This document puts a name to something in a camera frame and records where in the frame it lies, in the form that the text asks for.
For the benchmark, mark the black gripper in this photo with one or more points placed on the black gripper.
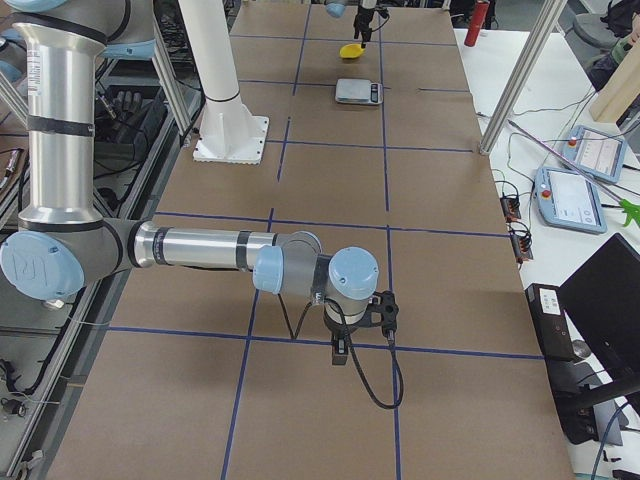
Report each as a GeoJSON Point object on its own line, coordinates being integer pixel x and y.
{"type": "Point", "coordinates": [363, 15]}
{"type": "Point", "coordinates": [340, 331]}

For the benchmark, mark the yellow mango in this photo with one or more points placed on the yellow mango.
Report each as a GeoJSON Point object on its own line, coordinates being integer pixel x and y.
{"type": "Point", "coordinates": [351, 51]}

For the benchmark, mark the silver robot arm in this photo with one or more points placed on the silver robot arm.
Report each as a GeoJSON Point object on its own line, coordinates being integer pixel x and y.
{"type": "Point", "coordinates": [336, 8]}
{"type": "Point", "coordinates": [64, 244]}

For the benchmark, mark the silver digital kitchen scale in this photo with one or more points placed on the silver digital kitchen scale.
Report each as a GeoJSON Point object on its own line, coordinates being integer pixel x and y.
{"type": "Point", "coordinates": [358, 92]}

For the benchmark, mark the red bottle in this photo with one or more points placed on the red bottle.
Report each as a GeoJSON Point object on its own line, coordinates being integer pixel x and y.
{"type": "Point", "coordinates": [476, 22]}

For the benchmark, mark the lower orange circuit board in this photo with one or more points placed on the lower orange circuit board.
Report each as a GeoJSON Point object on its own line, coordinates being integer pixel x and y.
{"type": "Point", "coordinates": [521, 241]}

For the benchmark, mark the orange circuit board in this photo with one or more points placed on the orange circuit board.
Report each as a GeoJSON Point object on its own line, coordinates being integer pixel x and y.
{"type": "Point", "coordinates": [521, 241]}
{"type": "Point", "coordinates": [510, 202]}

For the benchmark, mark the black mini computer box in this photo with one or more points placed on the black mini computer box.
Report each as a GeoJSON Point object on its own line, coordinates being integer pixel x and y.
{"type": "Point", "coordinates": [550, 323]}

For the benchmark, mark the upper orange circuit board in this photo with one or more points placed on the upper orange circuit board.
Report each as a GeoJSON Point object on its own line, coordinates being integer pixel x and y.
{"type": "Point", "coordinates": [510, 202]}

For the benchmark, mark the near teach pendant tablet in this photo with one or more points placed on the near teach pendant tablet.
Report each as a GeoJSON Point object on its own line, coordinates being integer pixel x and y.
{"type": "Point", "coordinates": [567, 200]}

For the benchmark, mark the teach pendant tablet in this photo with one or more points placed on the teach pendant tablet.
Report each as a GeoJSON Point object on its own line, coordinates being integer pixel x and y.
{"type": "Point", "coordinates": [567, 200]}
{"type": "Point", "coordinates": [597, 153]}

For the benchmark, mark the black monitor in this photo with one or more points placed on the black monitor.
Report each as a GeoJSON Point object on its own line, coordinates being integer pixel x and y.
{"type": "Point", "coordinates": [601, 298]}

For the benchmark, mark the wooden beam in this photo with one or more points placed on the wooden beam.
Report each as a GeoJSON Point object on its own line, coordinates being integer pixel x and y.
{"type": "Point", "coordinates": [620, 91]}

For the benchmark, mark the far teach pendant tablet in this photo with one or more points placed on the far teach pendant tablet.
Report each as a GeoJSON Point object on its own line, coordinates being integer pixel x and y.
{"type": "Point", "coordinates": [597, 153]}

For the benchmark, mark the green plastic clamp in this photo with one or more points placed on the green plastic clamp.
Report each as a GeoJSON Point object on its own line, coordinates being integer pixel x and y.
{"type": "Point", "coordinates": [631, 211]}

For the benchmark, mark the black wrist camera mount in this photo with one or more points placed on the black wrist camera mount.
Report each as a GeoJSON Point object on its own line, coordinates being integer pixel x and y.
{"type": "Point", "coordinates": [381, 312]}

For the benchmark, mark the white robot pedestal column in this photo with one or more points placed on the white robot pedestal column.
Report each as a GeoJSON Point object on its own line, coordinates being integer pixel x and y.
{"type": "Point", "coordinates": [228, 131]}

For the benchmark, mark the aluminium frame post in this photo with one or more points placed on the aluminium frame post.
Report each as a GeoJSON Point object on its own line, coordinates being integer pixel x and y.
{"type": "Point", "coordinates": [538, 36]}

